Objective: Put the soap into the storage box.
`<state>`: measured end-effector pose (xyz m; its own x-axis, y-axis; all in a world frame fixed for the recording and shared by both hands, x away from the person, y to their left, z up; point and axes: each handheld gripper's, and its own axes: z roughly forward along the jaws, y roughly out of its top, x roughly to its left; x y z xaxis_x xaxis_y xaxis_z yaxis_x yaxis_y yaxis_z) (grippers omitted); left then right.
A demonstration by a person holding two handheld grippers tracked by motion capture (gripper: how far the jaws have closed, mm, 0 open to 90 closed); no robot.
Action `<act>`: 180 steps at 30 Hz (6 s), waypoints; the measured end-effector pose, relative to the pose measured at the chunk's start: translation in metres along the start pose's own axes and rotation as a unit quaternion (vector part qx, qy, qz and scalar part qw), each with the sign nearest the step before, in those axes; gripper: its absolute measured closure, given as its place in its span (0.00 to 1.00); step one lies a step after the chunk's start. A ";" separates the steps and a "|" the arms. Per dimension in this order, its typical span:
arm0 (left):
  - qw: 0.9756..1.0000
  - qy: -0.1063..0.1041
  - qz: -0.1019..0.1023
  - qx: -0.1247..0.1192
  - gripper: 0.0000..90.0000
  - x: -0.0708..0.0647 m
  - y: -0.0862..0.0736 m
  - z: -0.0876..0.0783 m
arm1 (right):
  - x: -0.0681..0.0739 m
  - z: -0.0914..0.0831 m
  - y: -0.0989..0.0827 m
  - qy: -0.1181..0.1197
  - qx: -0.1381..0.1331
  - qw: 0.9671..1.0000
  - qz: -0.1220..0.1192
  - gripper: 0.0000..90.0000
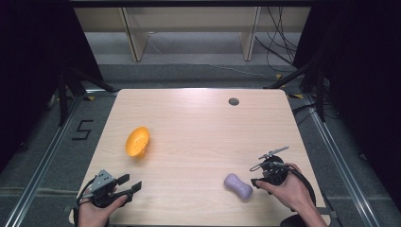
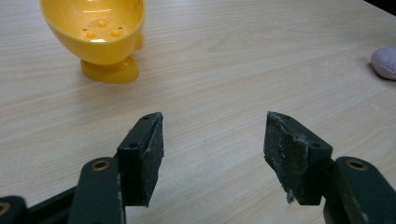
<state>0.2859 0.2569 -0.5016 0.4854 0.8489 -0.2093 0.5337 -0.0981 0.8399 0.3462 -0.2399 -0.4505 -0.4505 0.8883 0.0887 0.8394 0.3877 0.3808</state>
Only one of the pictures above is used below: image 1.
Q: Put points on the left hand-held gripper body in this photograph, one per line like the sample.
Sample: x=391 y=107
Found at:
x=101 y=184

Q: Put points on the metal floor rail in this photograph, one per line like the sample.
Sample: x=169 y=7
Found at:
x=47 y=157
x=340 y=157

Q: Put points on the black tripod stand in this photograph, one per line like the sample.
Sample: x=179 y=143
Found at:
x=318 y=88
x=64 y=94

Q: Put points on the yellow black floor tape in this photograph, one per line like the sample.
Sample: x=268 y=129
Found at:
x=296 y=96
x=278 y=76
x=90 y=98

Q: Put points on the person's left hand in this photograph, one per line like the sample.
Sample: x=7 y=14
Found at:
x=94 y=213

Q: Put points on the purple soap bar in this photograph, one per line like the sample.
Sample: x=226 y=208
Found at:
x=238 y=186

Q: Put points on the black curtain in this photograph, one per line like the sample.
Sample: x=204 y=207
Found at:
x=34 y=69
x=362 y=78

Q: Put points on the person's right hand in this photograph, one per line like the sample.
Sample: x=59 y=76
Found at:
x=291 y=190

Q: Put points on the orange soap dish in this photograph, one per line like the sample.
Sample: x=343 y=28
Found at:
x=137 y=142

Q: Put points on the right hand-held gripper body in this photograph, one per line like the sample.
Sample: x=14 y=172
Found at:
x=273 y=171

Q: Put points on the dark round object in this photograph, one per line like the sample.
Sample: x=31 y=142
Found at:
x=290 y=221

